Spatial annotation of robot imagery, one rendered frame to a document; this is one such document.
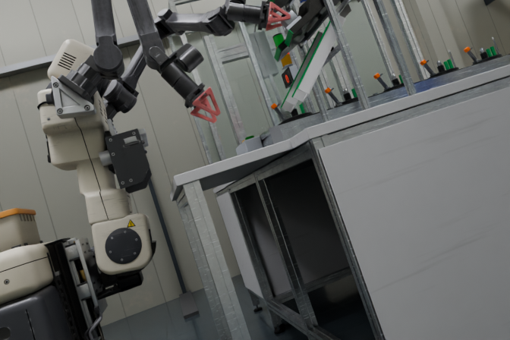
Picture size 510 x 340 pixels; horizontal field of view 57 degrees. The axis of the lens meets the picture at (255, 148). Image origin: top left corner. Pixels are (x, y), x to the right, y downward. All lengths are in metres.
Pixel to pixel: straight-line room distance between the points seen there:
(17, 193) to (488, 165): 4.47
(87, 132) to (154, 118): 3.58
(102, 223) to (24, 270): 0.25
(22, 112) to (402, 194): 4.46
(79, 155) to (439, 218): 1.04
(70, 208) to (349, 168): 4.08
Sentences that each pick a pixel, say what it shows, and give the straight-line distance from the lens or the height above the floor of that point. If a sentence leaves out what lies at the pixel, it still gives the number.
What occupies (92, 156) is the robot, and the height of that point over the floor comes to 1.01.
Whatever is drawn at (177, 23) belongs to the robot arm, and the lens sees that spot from 1.86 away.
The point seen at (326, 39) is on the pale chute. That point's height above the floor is 1.14.
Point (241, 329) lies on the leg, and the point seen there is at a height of 0.42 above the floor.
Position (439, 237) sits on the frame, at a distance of 1.33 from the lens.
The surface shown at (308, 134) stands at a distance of 1.20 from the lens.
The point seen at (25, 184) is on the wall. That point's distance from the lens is 5.17.
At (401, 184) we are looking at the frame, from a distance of 1.28.
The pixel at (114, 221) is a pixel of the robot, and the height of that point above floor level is 0.80.
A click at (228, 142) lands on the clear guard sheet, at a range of 3.28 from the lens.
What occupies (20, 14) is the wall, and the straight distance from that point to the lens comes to 5.62.
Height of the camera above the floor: 0.75
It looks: 5 degrees up
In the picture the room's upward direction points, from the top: 19 degrees counter-clockwise
